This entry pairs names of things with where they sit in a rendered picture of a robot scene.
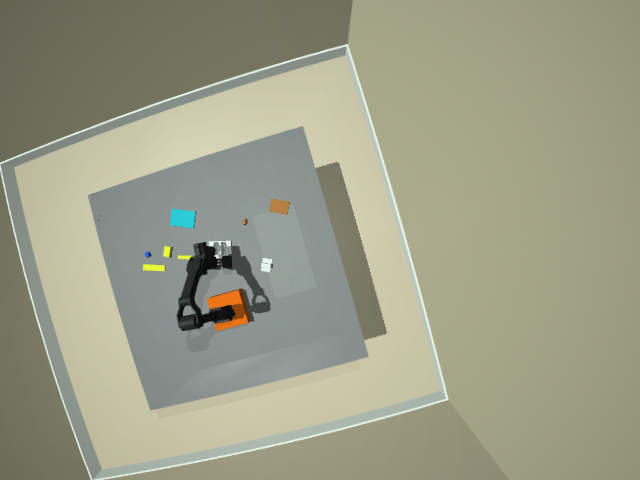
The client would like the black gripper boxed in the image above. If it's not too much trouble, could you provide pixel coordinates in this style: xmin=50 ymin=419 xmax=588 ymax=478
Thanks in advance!
xmin=208 ymin=256 xmax=232 ymax=270

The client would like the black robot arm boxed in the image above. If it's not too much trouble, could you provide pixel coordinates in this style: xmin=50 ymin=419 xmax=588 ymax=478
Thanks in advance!
xmin=176 ymin=242 xmax=235 ymax=331

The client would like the teal flat rectangular plate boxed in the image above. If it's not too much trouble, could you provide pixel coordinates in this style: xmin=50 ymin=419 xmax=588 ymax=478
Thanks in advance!
xmin=170 ymin=209 xmax=195 ymax=228

